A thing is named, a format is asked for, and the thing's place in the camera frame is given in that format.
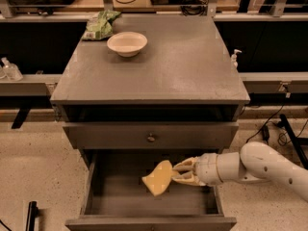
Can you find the clear sanitizer bottle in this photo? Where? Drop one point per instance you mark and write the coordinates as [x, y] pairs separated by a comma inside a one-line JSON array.
[[12, 71]]

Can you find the green chip bag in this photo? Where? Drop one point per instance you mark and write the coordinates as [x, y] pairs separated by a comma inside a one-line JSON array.
[[100, 26]]

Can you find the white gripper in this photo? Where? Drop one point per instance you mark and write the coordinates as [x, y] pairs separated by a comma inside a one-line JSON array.
[[207, 169]]

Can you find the yellow sponge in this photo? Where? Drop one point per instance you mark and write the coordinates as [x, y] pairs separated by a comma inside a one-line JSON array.
[[159, 179]]

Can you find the black metal stand leg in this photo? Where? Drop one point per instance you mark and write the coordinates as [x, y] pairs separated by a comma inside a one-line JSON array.
[[297, 142]]

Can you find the black object on floor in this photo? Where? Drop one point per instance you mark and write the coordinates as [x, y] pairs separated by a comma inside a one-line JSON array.
[[32, 213]]

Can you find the grey wooden cabinet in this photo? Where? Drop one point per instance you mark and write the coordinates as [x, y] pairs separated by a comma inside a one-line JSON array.
[[183, 74]]

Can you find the open grey middle drawer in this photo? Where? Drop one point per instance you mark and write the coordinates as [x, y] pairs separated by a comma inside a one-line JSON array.
[[117, 199]]

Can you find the white bowl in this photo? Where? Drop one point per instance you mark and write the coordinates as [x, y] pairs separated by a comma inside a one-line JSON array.
[[127, 44]]

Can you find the grey top drawer with knob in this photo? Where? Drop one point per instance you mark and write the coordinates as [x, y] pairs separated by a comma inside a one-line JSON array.
[[150, 135]]

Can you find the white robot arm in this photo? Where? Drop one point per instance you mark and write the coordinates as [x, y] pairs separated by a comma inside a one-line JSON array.
[[255, 162]]

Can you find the white pump bottle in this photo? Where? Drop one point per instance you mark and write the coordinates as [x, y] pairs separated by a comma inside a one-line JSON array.
[[234, 57]]

